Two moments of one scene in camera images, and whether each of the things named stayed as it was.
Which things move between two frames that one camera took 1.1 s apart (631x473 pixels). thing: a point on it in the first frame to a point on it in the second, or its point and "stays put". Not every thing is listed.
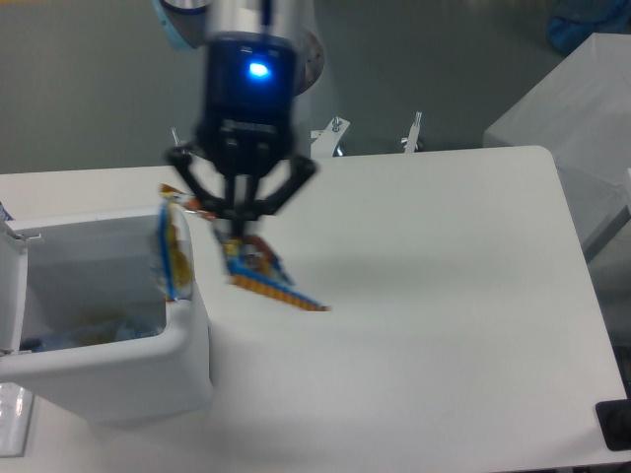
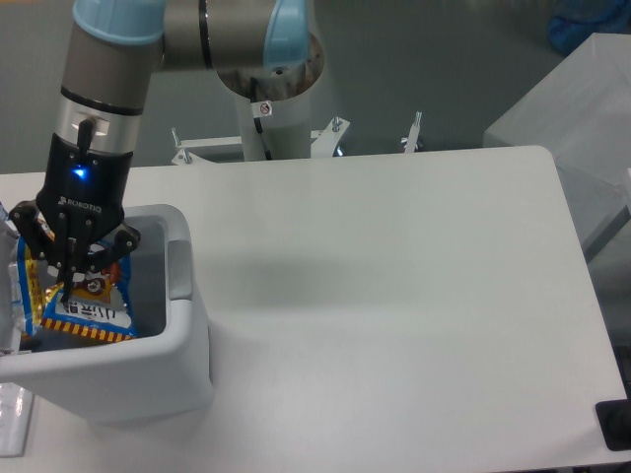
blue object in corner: (573, 22) stays put
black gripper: (247, 128) to (82, 204)
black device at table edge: (614, 419) stays put
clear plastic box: (16, 405) stays put
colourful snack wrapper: (249, 260) to (100, 304)
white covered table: (581, 114) stays put
